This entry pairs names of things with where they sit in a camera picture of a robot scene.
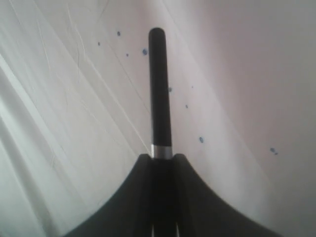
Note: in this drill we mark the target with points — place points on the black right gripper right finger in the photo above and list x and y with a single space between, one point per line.
202 213

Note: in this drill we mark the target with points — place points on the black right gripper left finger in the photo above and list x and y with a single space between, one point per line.
128 212

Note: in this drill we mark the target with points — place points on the white backdrop cloth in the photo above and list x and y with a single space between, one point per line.
75 105

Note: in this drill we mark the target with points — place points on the black paintbrush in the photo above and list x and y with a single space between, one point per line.
159 94

